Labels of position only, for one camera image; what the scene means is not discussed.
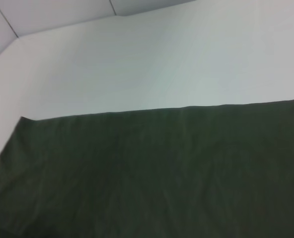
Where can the dark green printed t-shirt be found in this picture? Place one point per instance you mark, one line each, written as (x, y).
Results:
(147, 178)

